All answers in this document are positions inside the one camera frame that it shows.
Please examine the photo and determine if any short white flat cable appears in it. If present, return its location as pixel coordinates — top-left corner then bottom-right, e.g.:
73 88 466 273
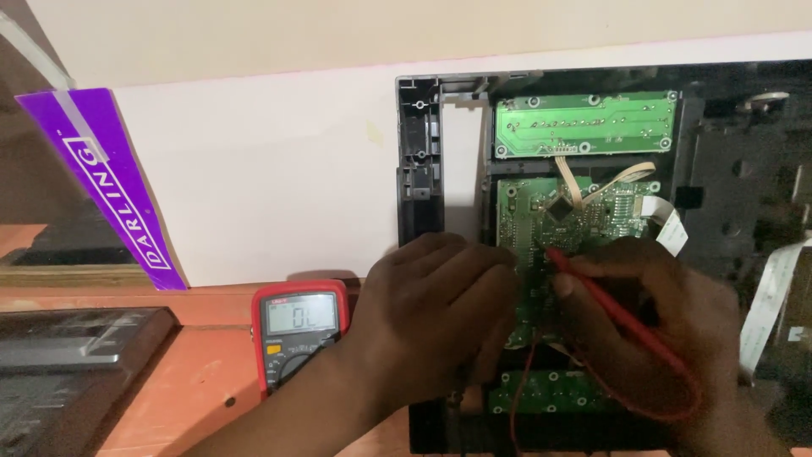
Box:
639 195 690 259

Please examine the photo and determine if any black grey device cover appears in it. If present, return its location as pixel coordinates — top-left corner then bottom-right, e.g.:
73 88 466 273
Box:
0 306 183 457

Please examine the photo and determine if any long white flat cable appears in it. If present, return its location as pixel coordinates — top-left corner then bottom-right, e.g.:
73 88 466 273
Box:
738 237 812 383

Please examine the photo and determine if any black open appliance chassis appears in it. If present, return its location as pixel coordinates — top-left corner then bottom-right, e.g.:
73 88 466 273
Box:
395 60 812 455

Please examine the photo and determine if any wide green circuit board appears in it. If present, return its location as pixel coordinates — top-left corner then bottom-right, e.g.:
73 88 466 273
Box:
493 90 680 160

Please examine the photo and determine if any small green circuit board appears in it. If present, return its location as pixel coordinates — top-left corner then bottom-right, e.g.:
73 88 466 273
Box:
487 369 611 416

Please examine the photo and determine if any red probe wire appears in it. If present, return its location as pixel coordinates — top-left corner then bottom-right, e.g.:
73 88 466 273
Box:
509 335 701 457

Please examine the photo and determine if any beige ribbon cable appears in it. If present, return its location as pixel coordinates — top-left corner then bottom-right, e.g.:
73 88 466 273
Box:
554 157 586 212
582 161 658 206

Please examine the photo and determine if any round white knob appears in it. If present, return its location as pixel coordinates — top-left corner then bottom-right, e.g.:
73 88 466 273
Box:
737 91 791 116

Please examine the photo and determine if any red multimeter probe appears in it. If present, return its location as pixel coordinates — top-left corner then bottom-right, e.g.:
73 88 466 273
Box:
544 247 694 382

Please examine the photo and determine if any purple label strip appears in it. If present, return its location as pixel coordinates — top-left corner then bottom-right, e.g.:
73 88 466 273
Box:
14 88 190 292

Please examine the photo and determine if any clear tape strip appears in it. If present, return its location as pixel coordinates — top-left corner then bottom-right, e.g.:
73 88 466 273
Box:
0 9 110 161

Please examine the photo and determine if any person's right hand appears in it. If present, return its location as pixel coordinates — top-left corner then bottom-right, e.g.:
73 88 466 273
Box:
552 239 757 422

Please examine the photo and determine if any person's left hand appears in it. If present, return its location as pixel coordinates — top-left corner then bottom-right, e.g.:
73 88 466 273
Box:
354 231 523 408

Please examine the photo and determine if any green main circuit board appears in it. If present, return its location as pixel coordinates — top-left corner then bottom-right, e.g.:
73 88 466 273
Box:
495 176 664 351

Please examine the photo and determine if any red digital multimeter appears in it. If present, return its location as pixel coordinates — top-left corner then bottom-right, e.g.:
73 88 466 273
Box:
250 279 351 402

